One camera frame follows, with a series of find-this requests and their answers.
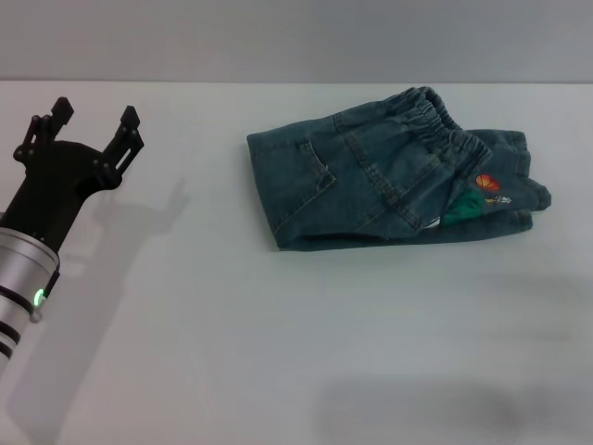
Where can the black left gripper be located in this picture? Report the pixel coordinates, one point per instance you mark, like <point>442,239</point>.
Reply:
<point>51,185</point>

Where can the blue denim shorts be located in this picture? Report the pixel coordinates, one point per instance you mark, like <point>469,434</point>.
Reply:
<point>380,185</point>

